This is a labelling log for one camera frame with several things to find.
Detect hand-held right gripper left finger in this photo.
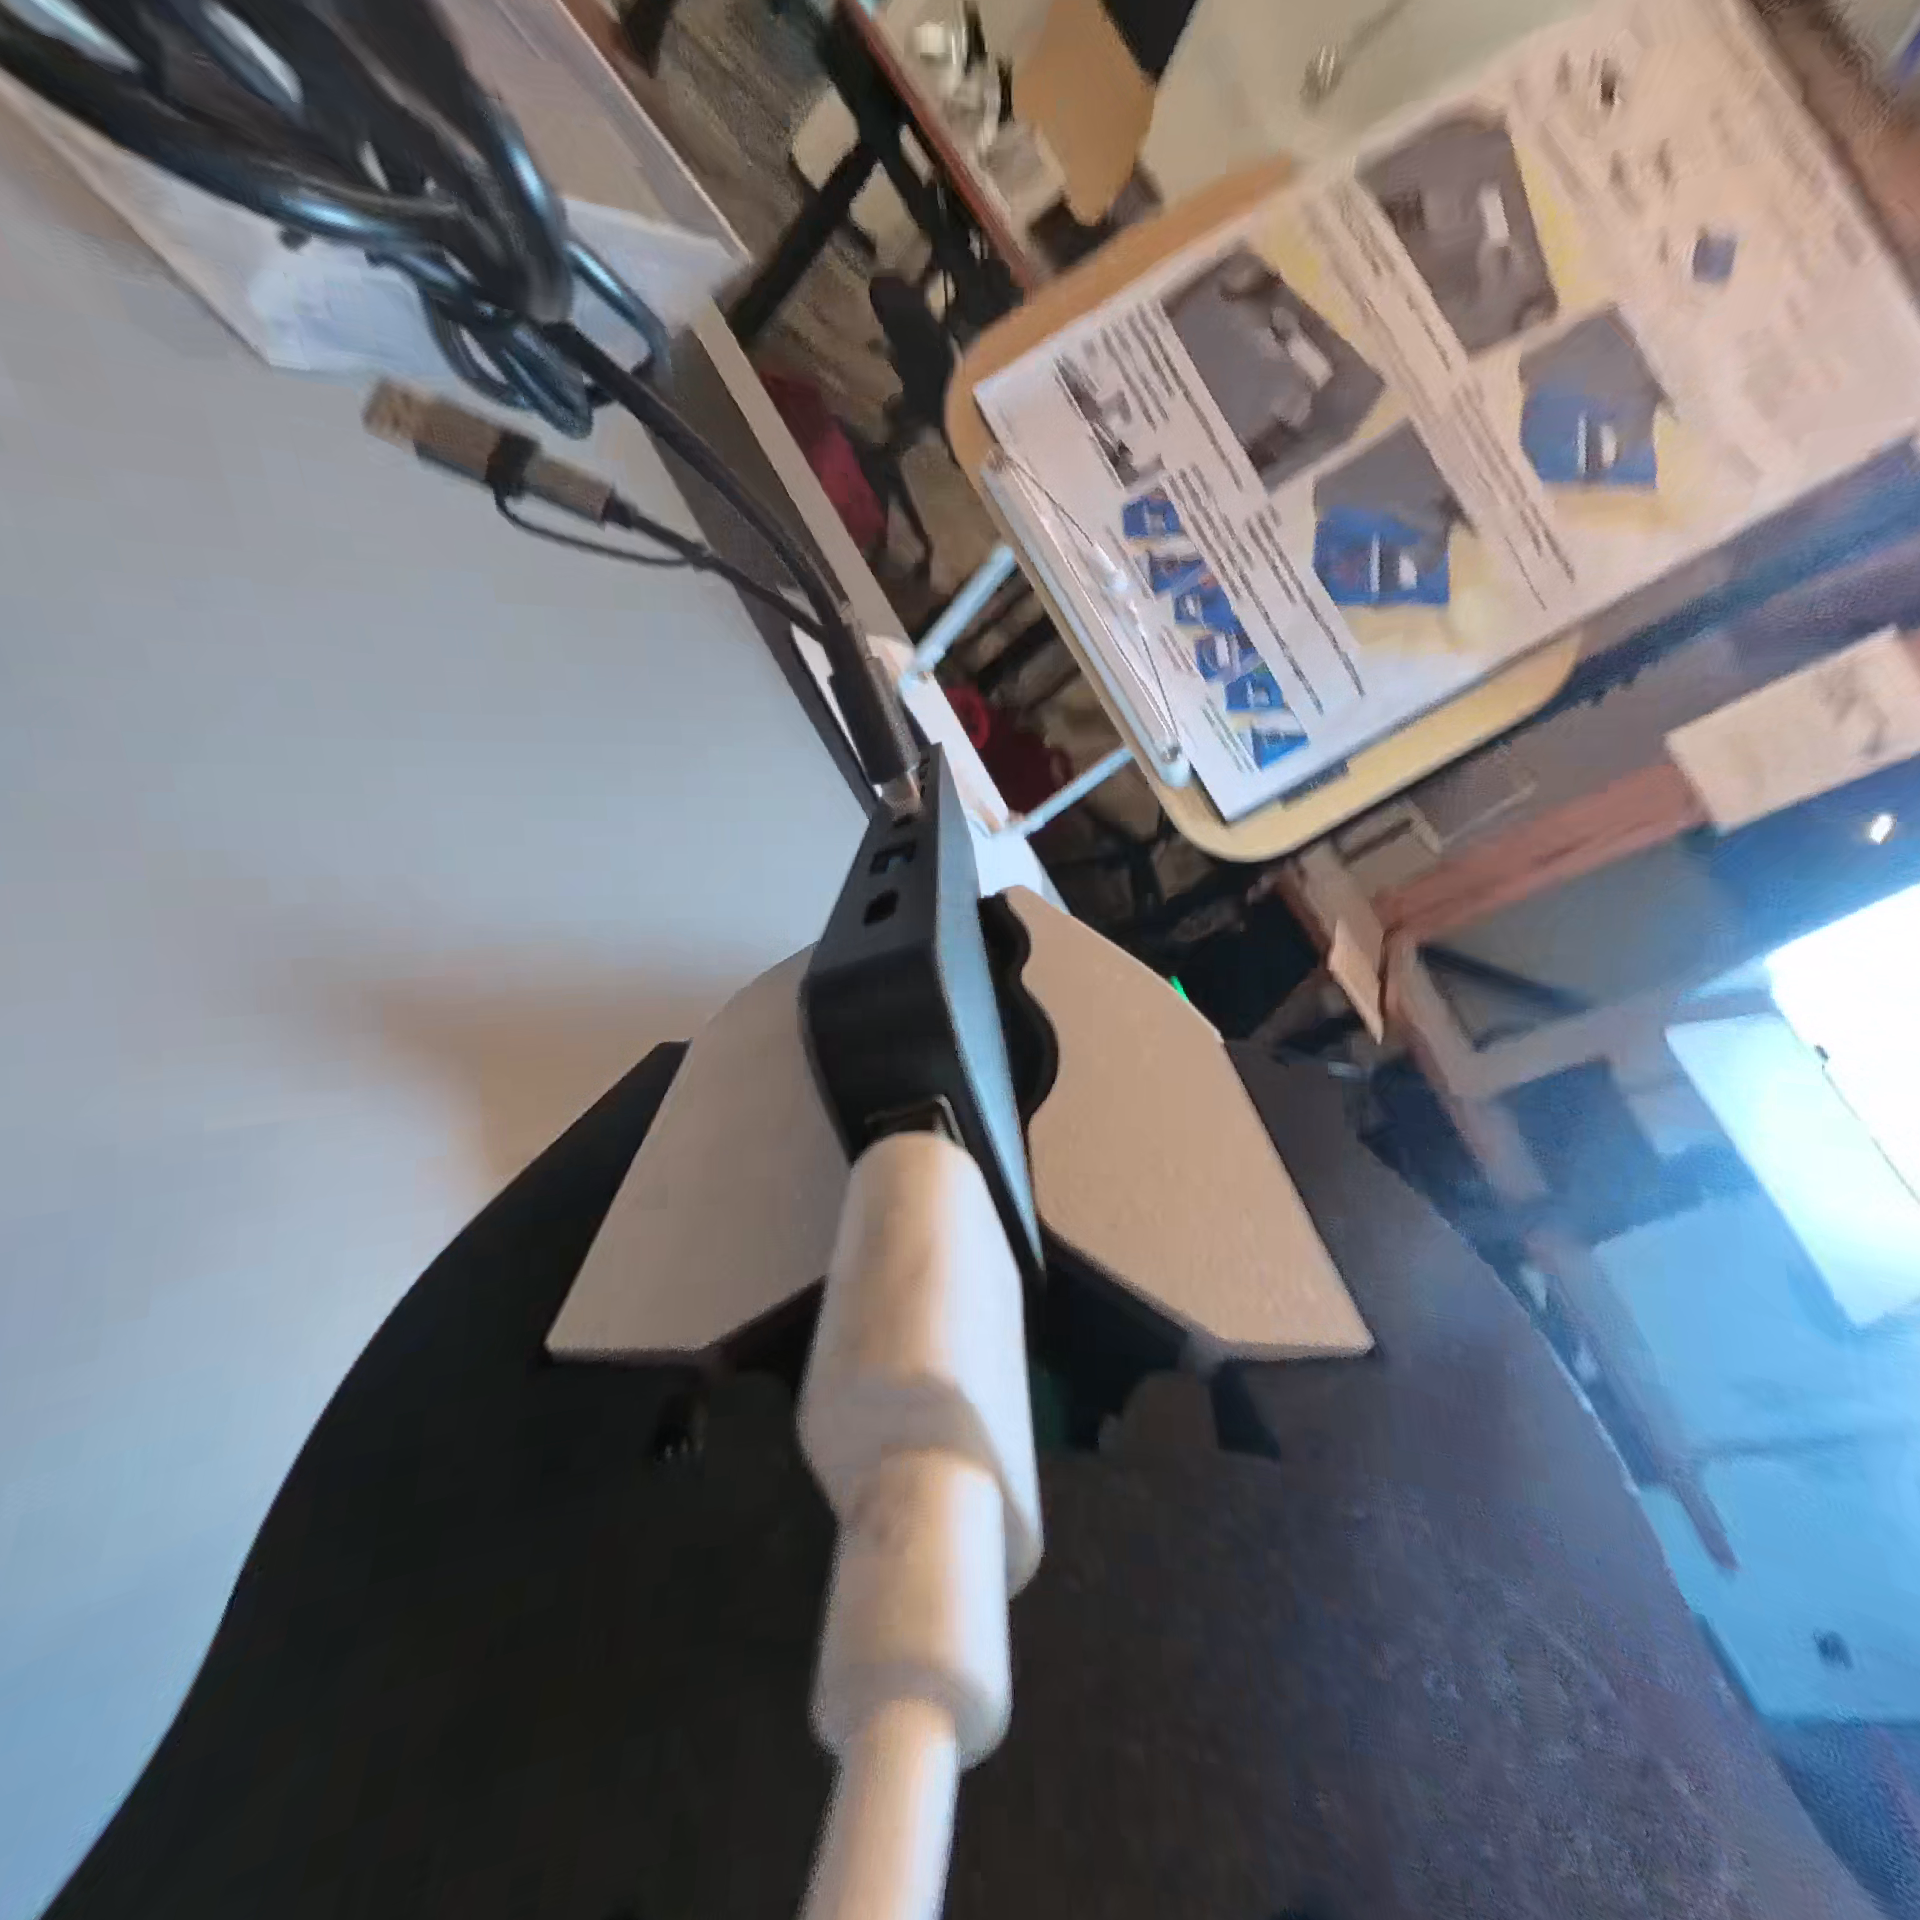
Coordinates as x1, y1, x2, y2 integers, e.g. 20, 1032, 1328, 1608
545, 960, 860, 1368

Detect clipboard with instruction sheet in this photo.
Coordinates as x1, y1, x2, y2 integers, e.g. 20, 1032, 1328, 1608
970, 0, 1920, 826

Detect white cardboard box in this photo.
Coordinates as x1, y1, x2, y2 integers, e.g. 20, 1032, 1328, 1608
0, 0, 752, 373

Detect white wire stand frame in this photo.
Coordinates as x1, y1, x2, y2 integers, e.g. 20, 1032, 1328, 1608
895, 450, 1202, 841

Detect white usb cable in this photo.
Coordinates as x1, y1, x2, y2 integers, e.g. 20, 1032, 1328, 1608
790, 1103, 1048, 1920

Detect wooden document stand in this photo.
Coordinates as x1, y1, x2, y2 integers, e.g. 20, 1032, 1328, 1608
943, 155, 1585, 866

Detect tan chair back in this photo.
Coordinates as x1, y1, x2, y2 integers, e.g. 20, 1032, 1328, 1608
1016, 0, 1204, 221

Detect tan paper label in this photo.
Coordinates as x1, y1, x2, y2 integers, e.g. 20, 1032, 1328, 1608
1664, 629, 1920, 837

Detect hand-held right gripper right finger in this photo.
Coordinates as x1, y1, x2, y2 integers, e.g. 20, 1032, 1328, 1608
981, 885, 1376, 1365

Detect thin black usb cable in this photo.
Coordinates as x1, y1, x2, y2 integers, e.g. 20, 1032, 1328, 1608
362, 377, 829, 641

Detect black multi-port usb hub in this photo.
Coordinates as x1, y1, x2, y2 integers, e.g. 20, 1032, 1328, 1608
799, 741, 1054, 1281

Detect red cloth bag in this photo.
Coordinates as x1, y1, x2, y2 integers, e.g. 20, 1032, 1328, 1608
941, 681, 1086, 817
761, 367, 905, 577

